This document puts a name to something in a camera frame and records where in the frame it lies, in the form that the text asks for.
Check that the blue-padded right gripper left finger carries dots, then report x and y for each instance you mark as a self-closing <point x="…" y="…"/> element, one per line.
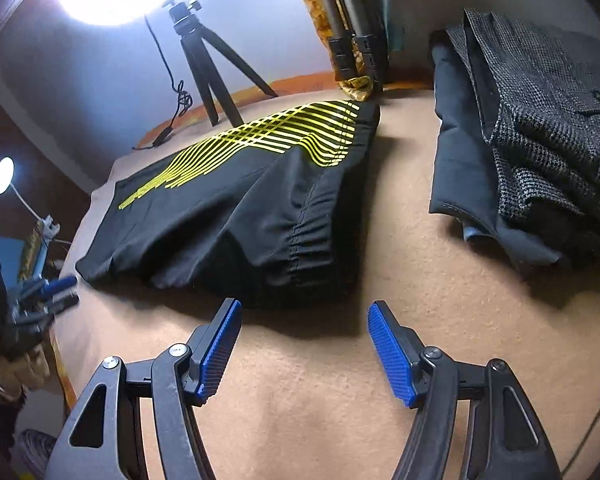
<point x="102" y="437"/>

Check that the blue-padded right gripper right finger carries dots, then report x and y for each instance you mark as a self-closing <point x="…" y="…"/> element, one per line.
<point x="505" y="438"/>

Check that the black pants with yellow stripes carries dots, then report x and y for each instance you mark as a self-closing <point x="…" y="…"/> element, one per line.
<point x="268" y="212"/>

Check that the left hand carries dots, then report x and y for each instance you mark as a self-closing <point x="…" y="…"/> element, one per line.
<point x="29" y="372"/>

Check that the small white desk lamp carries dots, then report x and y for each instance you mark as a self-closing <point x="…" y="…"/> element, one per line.
<point x="50" y="228"/>

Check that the dark navy folded garment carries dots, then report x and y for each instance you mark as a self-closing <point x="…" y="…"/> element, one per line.
<point x="465" y="185"/>

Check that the small black tripod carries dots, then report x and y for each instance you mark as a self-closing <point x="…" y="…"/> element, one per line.
<point x="194" y="37"/>

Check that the grey houndstooth folded garment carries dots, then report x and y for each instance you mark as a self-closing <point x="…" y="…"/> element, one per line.
<point x="537" y="90"/>

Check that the folded grey tripod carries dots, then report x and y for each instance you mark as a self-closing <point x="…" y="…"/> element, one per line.
<point x="357" y="41"/>

